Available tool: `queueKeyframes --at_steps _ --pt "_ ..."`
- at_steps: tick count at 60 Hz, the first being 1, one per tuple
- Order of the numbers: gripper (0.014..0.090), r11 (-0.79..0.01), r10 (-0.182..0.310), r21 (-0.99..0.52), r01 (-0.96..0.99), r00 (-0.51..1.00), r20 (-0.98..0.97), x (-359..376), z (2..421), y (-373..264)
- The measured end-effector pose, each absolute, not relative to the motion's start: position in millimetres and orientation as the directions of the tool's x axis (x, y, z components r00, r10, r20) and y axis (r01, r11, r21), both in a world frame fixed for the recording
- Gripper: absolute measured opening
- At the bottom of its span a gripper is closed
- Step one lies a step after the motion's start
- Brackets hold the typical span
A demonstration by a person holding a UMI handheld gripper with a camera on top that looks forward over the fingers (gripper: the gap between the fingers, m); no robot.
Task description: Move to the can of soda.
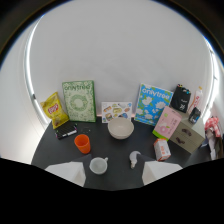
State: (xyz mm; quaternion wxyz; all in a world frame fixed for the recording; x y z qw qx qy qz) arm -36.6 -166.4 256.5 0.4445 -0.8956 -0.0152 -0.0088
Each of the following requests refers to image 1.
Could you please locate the small dark soda can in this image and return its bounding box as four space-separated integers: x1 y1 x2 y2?
188 106 202 125

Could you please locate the orange and white small carton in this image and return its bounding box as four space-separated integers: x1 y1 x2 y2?
153 138 172 162

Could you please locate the white light bulb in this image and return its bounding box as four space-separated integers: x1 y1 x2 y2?
129 150 142 170

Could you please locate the white ceramic mug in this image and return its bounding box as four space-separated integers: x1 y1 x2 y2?
88 156 110 176

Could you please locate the orange plastic cup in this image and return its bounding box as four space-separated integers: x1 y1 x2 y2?
73 133 92 155

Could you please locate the pink and green box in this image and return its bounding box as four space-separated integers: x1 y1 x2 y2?
152 105 183 141

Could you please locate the beige drawer box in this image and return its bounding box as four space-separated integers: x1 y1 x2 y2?
169 117 207 155

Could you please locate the cream ceramic bowl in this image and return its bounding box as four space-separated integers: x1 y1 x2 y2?
107 116 135 140

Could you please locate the yellow chips bag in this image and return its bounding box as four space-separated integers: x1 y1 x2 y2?
40 91 70 130

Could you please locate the blue onlytree box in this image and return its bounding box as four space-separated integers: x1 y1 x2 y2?
134 82 174 127

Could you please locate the green onlytree box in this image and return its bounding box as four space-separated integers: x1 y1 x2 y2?
61 79 98 123

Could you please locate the red and white cloth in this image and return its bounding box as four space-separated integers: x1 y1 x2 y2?
203 115 222 161

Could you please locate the white sticker card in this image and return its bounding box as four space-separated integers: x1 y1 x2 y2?
100 101 133 124

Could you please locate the black pen holder bag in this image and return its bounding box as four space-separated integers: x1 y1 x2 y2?
170 83 192 114

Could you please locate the white and red bottle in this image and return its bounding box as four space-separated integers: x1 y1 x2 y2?
187 85 205 116

